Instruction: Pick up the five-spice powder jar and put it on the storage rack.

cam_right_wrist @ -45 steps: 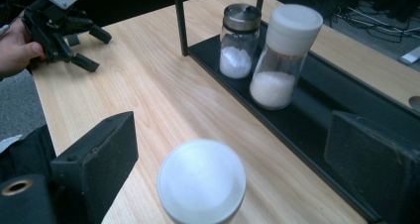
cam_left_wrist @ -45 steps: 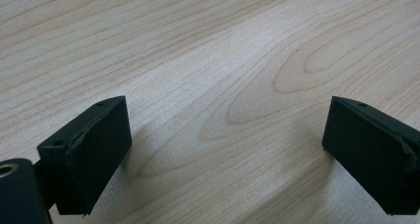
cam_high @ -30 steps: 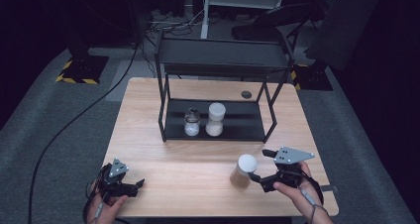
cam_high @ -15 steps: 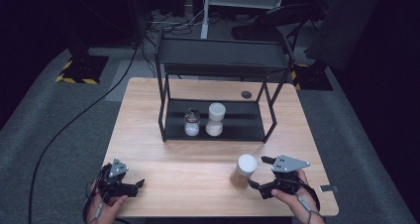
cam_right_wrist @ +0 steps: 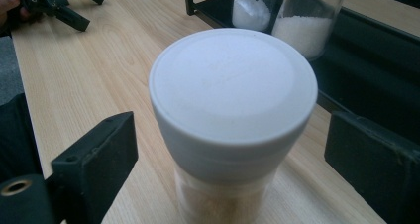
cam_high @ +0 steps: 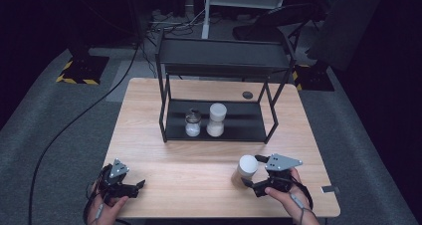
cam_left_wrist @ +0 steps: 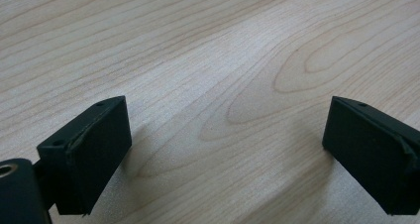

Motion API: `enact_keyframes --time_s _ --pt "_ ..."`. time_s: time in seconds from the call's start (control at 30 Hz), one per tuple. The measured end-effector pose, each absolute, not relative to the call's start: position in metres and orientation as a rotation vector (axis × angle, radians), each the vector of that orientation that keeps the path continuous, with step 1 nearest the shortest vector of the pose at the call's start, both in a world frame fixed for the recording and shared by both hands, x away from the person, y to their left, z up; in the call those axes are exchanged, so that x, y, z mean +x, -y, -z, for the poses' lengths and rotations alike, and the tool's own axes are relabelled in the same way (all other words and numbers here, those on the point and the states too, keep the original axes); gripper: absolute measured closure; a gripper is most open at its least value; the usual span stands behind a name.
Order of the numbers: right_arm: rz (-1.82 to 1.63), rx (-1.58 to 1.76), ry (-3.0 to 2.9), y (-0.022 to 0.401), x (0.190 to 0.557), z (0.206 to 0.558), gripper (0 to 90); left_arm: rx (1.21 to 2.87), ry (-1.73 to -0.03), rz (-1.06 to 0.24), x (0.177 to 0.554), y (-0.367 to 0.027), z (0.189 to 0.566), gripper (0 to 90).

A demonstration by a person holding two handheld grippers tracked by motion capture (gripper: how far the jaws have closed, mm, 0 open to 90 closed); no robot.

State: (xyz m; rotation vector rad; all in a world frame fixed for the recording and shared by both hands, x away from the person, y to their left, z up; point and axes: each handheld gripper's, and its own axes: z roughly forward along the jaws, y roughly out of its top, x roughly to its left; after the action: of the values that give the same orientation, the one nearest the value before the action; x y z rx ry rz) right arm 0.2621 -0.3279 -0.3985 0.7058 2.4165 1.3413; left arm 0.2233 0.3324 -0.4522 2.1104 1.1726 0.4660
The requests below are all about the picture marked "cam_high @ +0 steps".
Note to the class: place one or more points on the white-lid jar brown powder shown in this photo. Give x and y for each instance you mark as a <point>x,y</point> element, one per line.
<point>244,172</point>

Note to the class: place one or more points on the person's left hand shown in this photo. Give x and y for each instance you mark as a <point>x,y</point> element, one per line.
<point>108,213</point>

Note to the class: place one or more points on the white-lid jar white powder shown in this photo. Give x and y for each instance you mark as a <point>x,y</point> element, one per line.
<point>216,122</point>

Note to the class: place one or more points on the small grey table label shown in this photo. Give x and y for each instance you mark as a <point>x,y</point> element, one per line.
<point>330,189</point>

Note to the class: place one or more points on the person's right hand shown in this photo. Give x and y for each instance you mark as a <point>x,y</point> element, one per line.
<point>283,196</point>

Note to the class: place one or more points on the black metal shelf rack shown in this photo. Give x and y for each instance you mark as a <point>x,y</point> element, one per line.
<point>245,122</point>

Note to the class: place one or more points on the dark grey panel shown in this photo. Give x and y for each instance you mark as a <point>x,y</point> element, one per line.
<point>345,26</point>

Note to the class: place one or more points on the dark round table grommet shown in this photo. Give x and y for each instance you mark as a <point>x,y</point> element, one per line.
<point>247,95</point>

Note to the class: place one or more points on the glass shaker jar metal lid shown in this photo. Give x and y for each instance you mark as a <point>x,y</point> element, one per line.
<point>193,127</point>

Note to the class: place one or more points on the stand base yellow-black tape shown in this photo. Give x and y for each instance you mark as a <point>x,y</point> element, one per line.
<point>313,79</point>
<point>84,70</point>

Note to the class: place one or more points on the black chair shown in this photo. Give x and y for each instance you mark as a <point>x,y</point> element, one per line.
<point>282,17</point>

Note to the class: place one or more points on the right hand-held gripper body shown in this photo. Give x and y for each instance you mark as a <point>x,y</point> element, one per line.
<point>282,162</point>

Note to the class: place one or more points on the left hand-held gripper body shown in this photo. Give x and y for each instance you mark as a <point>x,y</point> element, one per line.
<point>118,169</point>

